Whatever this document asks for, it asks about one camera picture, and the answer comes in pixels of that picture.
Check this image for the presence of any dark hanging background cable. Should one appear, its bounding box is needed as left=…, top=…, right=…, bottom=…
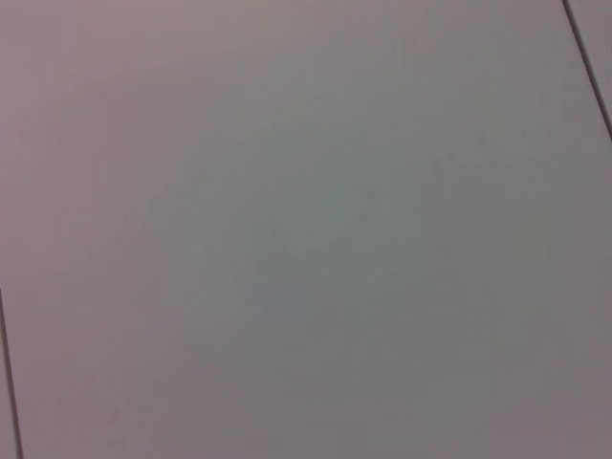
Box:
left=561, top=0, right=612, bottom=142

